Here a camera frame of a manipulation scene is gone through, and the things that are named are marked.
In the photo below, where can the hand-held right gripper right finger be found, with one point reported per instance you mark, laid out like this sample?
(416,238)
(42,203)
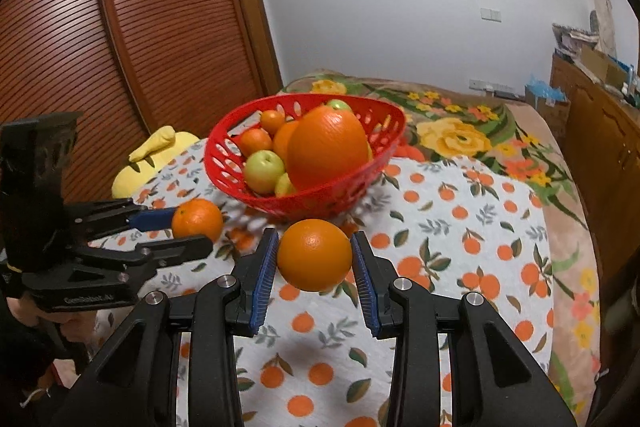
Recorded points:
(365,287)

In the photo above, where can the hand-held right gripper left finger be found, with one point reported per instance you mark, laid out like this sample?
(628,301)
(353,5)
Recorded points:
(262,282)

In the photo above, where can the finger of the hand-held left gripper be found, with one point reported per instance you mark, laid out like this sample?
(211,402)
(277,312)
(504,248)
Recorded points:
(150,219)
(180,249)

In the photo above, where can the red perforated plastic basket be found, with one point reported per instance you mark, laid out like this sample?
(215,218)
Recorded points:
(310,207)

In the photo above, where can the yellow-green pomelo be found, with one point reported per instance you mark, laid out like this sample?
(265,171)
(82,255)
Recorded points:
(284,186)

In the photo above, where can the pale green apple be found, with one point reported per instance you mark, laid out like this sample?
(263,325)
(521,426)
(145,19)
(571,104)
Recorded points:
(264,171)

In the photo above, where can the large orange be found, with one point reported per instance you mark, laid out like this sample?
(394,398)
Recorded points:
(327,152)

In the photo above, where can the yellow plush toy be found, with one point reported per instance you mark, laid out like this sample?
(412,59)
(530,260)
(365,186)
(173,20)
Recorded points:
(145,167)

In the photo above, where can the orange-print white cloth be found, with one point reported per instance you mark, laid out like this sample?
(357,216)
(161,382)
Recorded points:
(450,232)

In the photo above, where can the floral blanket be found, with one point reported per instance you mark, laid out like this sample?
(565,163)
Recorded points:
(460,137)

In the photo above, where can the wooden louvered wardrobe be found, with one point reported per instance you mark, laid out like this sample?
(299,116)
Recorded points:
(150,32)

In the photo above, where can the cardboard box with blue bags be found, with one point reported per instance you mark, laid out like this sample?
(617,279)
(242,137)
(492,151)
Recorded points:
(547,107)

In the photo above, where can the wooden sideboard cabinet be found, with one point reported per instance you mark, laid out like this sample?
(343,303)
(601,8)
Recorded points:
(600,147)

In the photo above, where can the stack of newspapers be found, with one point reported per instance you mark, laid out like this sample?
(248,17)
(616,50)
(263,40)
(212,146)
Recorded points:
(572,39)

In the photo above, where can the open cardboard box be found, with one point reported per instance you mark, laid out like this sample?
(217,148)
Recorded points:
(602,64)

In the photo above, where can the white wall outlet strip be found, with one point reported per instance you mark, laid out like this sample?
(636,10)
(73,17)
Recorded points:
(492,84)

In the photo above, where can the white wall switch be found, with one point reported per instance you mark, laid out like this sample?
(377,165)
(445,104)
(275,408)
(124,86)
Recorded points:
(491,13)

